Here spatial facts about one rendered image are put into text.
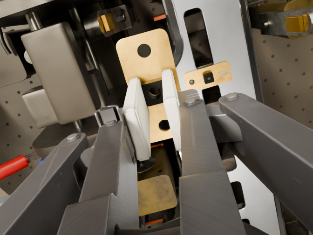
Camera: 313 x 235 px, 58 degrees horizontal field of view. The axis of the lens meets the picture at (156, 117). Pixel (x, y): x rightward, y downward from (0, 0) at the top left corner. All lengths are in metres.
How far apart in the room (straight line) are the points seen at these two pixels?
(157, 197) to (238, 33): 0.32
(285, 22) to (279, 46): 0.39
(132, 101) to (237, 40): 0.39
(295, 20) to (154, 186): 0.34
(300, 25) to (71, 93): 0.32
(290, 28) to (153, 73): 0.31
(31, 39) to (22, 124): 0.63
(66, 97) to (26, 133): 0.62
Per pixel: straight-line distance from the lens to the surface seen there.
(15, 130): 0.97
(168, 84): 0.16
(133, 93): 0.17
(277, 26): 0.52
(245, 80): 0.55
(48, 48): 0.34
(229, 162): 0.62
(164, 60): 0.21
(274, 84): 0.91
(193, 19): 0.64
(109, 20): 0.43
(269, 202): 0.69
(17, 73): 0.48
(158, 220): 0.68
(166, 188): 0.52
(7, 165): 0.47
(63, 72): 0.34
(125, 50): 0.21
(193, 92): 0.17
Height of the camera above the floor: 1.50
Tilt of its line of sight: 69 degrees down
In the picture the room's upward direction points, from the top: 176 degrees clockwise
